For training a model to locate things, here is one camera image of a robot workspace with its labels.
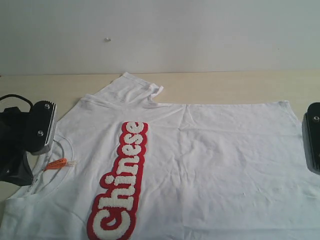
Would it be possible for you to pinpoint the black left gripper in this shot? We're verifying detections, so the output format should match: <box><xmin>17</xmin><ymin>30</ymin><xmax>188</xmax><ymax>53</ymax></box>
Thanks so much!
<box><xmin>0</xmin><ymin>106</ymin><xmax>34</xmax><ymax>186</ymax></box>

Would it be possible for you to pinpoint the white t-shirt red lettering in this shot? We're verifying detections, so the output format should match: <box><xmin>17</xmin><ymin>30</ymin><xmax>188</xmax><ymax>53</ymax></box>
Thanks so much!
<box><xmin>0</xmin><ymin>73</ymin><xmax>320</xmax><ymax>240</ymax></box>

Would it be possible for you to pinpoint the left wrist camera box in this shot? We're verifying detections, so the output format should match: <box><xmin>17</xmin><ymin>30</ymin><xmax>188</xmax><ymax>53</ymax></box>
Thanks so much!
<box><xmin>22</xmin><ymin>100</ymin><xmax>57</xmax><ymax>156</ymax></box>

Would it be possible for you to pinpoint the small white wall anchor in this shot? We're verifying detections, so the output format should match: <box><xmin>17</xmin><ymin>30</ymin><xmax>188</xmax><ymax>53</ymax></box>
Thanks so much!
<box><xmin>104</xmin><ymin>37</ymin><xmax>112</xmax><ymax>43</ymax></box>

